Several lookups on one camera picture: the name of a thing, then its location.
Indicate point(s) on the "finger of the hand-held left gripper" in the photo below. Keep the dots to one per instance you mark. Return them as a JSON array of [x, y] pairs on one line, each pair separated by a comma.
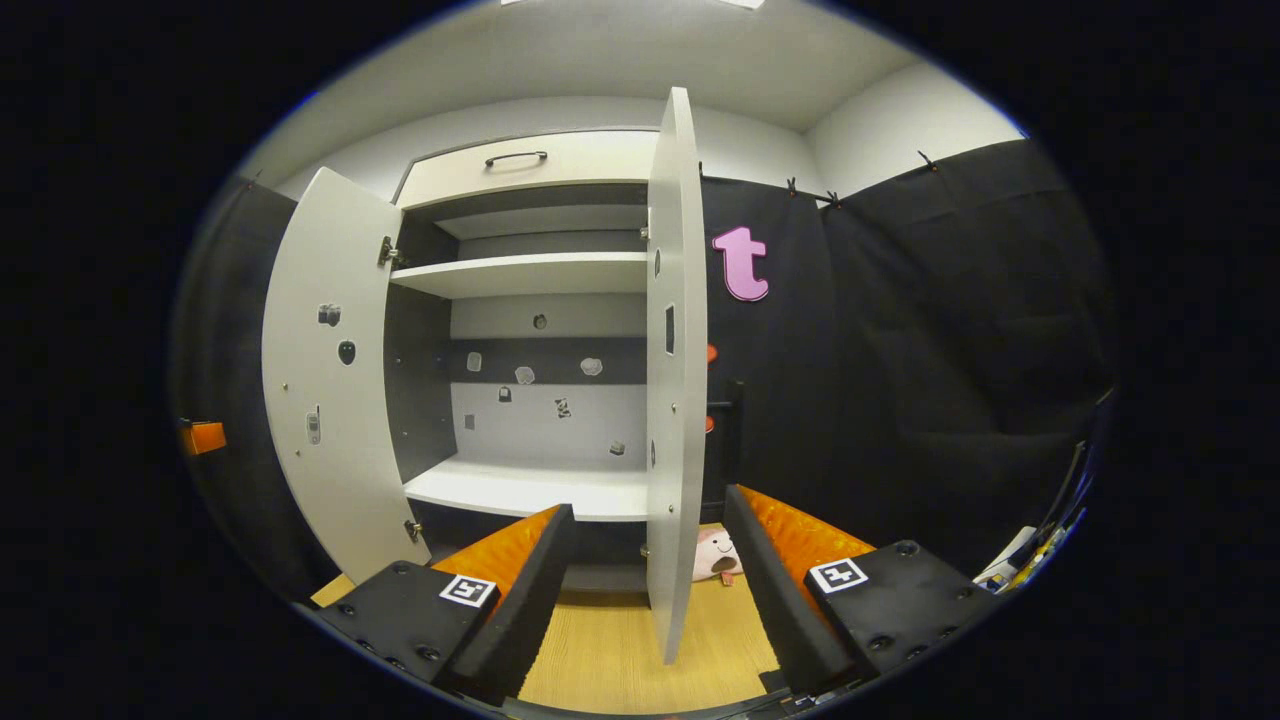
[[205, 437]]

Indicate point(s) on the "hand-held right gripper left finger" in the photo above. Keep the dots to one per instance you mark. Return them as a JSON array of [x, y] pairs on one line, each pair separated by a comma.
[[530, 600]]

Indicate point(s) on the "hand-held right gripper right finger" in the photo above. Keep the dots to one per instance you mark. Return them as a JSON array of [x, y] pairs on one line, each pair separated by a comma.
[[775, 590]]

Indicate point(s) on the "beige cabinet door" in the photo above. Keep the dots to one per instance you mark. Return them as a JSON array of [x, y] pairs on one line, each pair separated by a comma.
[[330, 450], [680, 480]]

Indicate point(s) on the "beige double-door shoe cabinet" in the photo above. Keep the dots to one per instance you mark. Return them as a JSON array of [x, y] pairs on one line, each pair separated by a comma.
[[550, 430]]

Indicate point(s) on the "white cabinet shelf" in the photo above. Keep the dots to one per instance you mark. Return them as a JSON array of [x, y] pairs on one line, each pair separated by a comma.
[[530, 490], [520, 273]]

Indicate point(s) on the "beige cabinet drawer front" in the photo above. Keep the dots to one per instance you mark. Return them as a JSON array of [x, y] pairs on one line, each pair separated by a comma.
[[590, 160]]

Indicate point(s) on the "pink plush toy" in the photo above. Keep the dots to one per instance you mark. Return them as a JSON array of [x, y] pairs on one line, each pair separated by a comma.
[[715, 555]]

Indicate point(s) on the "black backdrop cloth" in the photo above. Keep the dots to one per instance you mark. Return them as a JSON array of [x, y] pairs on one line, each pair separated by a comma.
[[900, 350]]

